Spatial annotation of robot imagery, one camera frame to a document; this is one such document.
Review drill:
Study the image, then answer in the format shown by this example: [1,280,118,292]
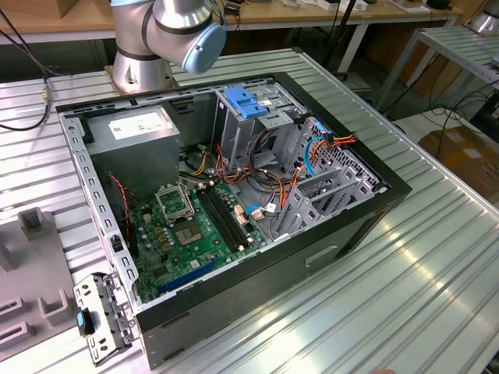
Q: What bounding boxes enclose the orange red yellow power wire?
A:
[278,131,359,210]

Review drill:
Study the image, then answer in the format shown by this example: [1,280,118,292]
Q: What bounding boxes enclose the grey metal disk bay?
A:
[271,116,391,245]

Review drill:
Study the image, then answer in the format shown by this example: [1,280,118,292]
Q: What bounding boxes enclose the black open PC case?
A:
[54,71,413,370]

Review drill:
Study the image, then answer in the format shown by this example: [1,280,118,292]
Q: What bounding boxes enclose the green motherboard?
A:
[130,181,270,305]

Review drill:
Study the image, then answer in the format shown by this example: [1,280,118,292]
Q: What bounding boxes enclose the black RAM slot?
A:
[207,188,248,245]
[213,185,253,242]
[196,190,239,252]
[201,189,243,249]

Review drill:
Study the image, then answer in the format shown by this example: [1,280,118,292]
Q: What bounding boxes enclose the blue expansion slot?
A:
[157,256,220,295]

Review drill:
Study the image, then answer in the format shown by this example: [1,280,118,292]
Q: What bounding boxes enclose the cardboard box with labels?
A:
[419,124,499,188]

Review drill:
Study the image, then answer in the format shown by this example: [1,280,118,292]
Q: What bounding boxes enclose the CPU socket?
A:
[173,220,204,247]

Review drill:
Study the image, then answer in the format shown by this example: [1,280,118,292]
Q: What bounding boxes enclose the grey optical drive cage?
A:
[213,83,309,172]

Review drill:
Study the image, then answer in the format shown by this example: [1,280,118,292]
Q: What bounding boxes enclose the black clip with teal tab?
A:
[76,309,97,337]

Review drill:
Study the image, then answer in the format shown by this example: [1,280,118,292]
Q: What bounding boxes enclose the plain brown cardboard box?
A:
[366,26,465,97]

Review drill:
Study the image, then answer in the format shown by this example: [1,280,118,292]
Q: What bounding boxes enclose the black case fan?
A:
[104,173,137,258]

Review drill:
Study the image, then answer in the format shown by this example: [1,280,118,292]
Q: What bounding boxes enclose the blue plastic cage latch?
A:
[224,86,270,120]

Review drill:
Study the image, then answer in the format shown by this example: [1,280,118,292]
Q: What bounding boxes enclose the grey power supply unit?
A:
[84,104,182,196]

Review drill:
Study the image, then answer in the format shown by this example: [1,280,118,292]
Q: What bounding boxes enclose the black tripod stand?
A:
[325,0,362,77]

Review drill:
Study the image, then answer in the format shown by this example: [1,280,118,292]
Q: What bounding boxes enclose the metal slat side table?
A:
[380,25,499,114]

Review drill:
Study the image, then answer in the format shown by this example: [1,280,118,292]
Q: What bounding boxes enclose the grey parts rack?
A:
[0,208,81,362]

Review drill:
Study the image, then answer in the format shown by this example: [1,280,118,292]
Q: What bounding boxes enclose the long wooden desk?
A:
[0,0,465,75]

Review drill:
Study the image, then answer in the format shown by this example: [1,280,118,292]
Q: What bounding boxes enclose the blue SATA wire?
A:
[246,122,328,216]

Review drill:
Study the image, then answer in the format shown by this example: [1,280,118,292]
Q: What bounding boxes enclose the red orange wire bundle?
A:
[214,143,284,190]

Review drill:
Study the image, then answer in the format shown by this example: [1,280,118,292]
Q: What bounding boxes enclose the thick black cable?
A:
[249,128,281,172]

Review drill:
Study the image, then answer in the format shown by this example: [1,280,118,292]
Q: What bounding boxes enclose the yellow wire bundle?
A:
[189,150,210,177]

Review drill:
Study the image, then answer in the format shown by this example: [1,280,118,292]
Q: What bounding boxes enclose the grey metal slot bracket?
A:
[73,272,142,367]

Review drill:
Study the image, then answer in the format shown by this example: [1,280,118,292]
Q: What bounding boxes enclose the metal socket cover frame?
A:
[154,182,195,224]

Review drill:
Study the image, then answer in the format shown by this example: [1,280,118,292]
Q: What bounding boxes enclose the thin red fan wire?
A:
[107,173,132,237]

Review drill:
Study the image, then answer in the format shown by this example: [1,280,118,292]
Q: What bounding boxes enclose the robot cable with connector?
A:
[0,29,51,132]

